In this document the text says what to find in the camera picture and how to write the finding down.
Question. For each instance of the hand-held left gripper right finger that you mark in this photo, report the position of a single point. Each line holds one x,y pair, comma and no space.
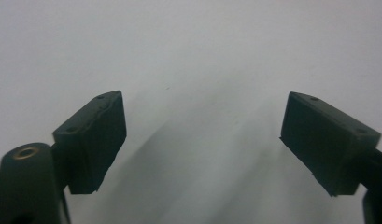
322,143

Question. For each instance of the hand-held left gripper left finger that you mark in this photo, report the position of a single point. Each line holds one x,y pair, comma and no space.
92,140

